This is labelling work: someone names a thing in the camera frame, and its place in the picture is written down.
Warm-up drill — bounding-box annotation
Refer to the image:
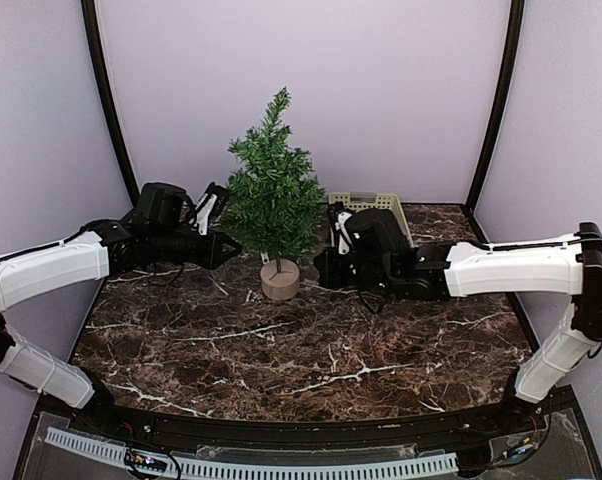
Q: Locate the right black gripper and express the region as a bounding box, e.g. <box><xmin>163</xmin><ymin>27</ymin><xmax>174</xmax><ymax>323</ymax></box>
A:
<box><xmin>315</xmin><ymin>245</ymin><xmax>396</xmax><ymax>293</ymax></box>

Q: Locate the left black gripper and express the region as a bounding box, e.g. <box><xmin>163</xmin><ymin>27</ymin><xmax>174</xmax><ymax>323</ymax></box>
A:
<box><xmin>150</xmin><ymin>227</ymin><xmax>241</xmax><ymax>270</ymax></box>

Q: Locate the small green christmas tree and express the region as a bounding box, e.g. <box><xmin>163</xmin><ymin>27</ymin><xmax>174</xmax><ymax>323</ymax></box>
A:
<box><xmin>223</xmin><ymin>87</ymin><xmax>325</xmax><ymax>273</ymax></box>

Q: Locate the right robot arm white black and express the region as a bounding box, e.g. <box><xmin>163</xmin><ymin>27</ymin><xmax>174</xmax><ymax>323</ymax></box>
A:
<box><xmin>313</xmin><ymin>202</ymin><xmax>602</xmax><ymax>434</ymax></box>

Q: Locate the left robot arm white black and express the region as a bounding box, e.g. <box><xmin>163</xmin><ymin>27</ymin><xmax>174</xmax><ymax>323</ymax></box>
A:
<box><xmin>0</xmin><ymin>182</ymin><xmax>242</xmax><ymax>436</ymax></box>

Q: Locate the round wooden tree base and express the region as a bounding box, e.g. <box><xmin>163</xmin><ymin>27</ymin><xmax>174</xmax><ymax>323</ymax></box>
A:
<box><xmin>260</xmin><ymin>259</ymin><xmax>300</xmax><ymax>301</ymax></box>

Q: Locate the green plastic basket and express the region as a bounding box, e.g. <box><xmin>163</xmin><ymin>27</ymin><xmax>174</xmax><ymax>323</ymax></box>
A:
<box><xmin>328</xmin><ymin>192</ymin><xmax>414</xmax><ymax>247</ymax></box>

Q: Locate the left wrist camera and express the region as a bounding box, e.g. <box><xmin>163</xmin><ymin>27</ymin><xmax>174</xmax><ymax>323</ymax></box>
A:
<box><xmin>195</xmin><ymin>182</ymin><xmax>229</xmax><ymax>236</ymax></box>

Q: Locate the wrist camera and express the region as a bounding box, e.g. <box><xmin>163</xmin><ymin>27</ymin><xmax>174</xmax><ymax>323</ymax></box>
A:
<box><xmin>195</xmin><ymin>182</ymin><xmax>229</xmax><ymax>236</ymax></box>
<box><xmin>327</xmin><ymin>201</ymin><xmax>354</xmax><ymax>255</ymax></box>

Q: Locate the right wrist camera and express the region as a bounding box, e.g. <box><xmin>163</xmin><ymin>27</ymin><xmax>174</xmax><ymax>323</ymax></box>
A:
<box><xmin>327</xmin><ymin>201</ymin><xmax>354</xmax><ymax>255</ymax></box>

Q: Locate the black front rail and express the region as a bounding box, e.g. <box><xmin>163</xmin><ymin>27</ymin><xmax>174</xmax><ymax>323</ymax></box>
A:
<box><xmin>60</xmin><ymin>400</ymin><xmax>548</xmax><ymax>451</ymax></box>

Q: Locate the white slotted cable duct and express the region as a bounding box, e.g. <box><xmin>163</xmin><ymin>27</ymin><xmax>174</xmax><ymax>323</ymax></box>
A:
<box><xmin>44</xmin><ymin>427</ymin><xmax>458</xmax><ymax>479</ymax></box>

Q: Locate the right black frame post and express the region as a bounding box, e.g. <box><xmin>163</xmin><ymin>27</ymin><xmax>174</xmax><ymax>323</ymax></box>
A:
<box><xmin>464</xmin><ymin>0</ymin><xmax>525</xmax><ymax>215</ymax></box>

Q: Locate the black frame post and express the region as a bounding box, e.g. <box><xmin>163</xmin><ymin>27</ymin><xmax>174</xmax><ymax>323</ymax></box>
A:
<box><xmin>464</xmin><ymin>0</ymin><xmax>525</xmax><ymax>215</ymax></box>
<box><xmin>80</xmin><ymin>0</ymin><xmax>140</xmax><ymax>205</ymax></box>

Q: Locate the left black frame post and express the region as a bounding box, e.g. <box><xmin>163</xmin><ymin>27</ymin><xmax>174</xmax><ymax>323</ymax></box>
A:
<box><xmin>80</xmin><ymin>0</ymin><xmax>140</xmax><ymax>205</ymax></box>

